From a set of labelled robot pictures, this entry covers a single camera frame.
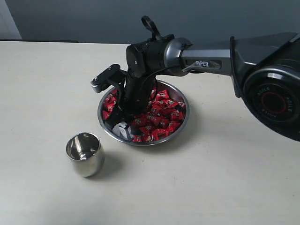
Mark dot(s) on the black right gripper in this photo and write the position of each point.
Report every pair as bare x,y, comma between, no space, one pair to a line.
134,98

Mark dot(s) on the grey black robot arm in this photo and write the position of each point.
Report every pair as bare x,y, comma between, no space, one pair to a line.
265,72

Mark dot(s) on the round steel plate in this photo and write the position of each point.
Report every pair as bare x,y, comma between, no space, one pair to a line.
156,115

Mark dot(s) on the steel cup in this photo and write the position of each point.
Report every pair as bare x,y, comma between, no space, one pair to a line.
86,154

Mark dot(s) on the red wrapped candy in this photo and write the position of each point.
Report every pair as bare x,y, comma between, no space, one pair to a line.
176,115
162,95
159,134
138,138

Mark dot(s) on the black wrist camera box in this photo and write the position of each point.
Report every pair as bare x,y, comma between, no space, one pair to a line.
110,76

